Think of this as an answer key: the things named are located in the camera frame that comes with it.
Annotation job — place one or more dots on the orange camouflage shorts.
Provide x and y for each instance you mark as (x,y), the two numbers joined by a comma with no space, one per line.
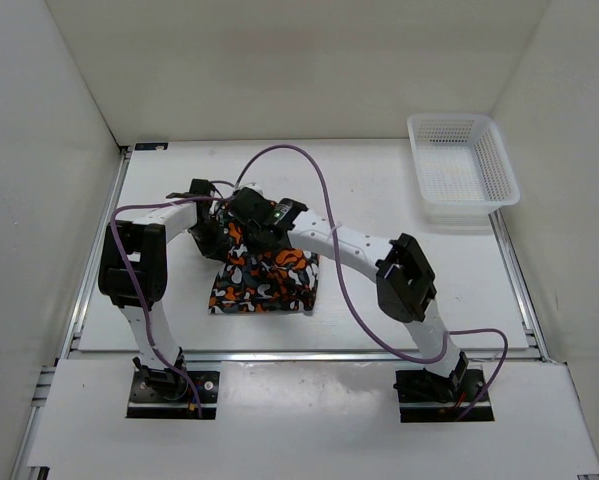
(284,280)

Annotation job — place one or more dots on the small blue label sticker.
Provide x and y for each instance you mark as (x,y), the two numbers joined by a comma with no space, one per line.
(151,146)

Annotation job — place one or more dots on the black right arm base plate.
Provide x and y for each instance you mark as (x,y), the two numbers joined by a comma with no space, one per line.
(420,401)

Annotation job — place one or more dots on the front aluminium rail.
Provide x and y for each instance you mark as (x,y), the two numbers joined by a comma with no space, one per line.
(529,354)

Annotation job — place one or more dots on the left aluminium frame rail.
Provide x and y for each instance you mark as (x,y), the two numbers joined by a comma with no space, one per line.
(87,284)

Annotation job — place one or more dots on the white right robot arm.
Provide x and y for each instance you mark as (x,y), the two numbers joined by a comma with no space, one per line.
(403,278)

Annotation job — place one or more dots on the white perforated plastic basket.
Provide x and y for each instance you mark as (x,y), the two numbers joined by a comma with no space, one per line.
(462,167)

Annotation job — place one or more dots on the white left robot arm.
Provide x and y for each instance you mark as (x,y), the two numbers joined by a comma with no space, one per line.
(133,273)

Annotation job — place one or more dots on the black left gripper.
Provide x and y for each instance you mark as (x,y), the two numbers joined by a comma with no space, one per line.
(212,249)

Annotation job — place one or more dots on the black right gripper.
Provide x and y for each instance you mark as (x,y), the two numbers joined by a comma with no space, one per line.
(264,248)

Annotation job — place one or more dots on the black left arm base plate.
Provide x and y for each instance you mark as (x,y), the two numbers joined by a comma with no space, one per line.
(145,401)

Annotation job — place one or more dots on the aluminium frame rail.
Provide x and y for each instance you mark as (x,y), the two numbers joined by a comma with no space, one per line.
(87,284)
(519,286)

